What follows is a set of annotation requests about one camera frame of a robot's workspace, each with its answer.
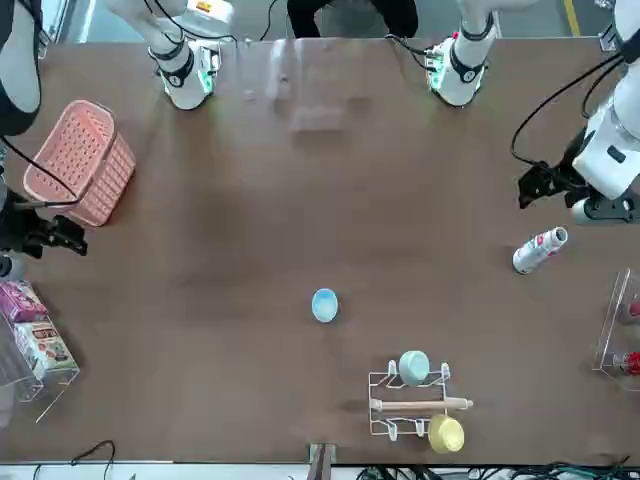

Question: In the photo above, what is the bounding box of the white control box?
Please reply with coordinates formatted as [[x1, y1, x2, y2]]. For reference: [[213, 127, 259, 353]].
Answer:
[[187, 0, 236, 40]]

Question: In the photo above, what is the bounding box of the blue ceramic cup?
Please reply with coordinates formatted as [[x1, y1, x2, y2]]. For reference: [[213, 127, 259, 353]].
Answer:
[[310, 287, 340, 325]]

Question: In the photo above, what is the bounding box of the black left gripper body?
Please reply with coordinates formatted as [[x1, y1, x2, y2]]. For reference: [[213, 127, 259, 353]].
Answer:
[[548, 128, 591, 194]]

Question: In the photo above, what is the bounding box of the person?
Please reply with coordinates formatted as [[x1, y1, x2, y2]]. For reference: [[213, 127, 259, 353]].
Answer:
[[287, 0, 420, 40]]

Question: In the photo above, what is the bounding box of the pink plastic basket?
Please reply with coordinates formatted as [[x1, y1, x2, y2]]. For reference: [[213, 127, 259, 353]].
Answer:
[[22, 98, 137, 228]]

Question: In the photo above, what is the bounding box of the white bottle pink label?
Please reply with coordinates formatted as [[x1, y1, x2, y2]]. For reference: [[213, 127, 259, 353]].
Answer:
[[512, 225, 570, 275]]

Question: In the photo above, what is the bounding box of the yellow cup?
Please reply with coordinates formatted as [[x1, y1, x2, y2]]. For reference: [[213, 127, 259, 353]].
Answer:
[[427, 413, 466, 454]]

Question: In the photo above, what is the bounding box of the clear acrylic snack shelf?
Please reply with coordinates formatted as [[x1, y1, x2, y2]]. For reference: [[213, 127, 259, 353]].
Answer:
[[0, 279, 81, 424]]

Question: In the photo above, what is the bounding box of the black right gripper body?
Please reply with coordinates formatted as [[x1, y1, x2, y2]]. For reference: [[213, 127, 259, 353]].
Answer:
[[0, 202, 41, 259]]

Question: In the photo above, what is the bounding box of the white wire cup rack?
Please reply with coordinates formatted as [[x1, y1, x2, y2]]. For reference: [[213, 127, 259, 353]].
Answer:
[[368, 360, 475, 442]]

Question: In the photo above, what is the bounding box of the purple snack packet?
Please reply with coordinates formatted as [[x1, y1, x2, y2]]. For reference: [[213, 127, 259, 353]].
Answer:
[[0, 279, 50, 324]]

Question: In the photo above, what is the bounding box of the black floor cable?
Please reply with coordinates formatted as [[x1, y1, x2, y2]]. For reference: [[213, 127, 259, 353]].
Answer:
[[69, 439, 116, 476]]

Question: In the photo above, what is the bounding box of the snack packet red label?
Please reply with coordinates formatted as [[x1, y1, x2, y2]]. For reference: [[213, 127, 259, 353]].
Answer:
[[13, 319, 80, 381]]

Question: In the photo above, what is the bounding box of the aluminium frame post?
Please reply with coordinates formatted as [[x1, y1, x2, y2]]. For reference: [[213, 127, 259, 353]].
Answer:
[[307, 442, 336, 480]]

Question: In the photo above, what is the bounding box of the mint green cup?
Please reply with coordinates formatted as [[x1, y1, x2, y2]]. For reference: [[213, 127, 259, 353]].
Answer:
[[398, 349, 432, 387]]

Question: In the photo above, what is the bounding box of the clear acrylic bottle shelf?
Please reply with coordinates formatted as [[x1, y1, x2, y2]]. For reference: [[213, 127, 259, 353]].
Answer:
[[592, 268, 640, 391]]

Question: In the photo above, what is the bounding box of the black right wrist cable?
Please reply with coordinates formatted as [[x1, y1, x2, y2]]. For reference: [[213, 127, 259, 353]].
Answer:
[[0, 134, 81, 207]]

